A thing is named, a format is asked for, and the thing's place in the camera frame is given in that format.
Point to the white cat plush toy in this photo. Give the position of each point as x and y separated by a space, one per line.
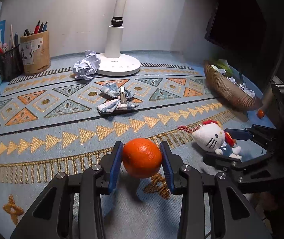
209 139

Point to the blue checked bow hair clip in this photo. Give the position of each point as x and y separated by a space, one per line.
117 99

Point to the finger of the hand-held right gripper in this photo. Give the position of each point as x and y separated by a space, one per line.
219 161
239 134

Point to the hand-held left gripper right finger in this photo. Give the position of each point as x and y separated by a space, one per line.
168 166

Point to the crumpled paper scraps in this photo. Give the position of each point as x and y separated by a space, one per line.
241 87

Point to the crumpled paper ball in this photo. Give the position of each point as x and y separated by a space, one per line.
87 66

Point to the brown woven basket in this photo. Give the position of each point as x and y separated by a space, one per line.
226 89

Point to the black mesh pen holder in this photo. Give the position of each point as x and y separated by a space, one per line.
9 64

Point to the white desk lamp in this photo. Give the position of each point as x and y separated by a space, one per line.
114 42

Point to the bamboo pen holder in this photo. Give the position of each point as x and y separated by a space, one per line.
36 54

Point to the bunch of dark pens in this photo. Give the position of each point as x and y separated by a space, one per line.
36 28

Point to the orange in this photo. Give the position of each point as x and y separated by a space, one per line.
142 156

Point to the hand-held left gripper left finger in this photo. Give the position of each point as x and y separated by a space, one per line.
115 164

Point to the patterned woven mat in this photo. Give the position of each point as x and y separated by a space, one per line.
57 134

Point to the green object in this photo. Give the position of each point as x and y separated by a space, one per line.
221 64

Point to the black monitor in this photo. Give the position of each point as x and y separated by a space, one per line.
236 25

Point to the small orange ball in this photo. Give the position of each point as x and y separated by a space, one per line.
261 113

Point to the person's right hand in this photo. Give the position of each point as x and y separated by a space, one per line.
269 201

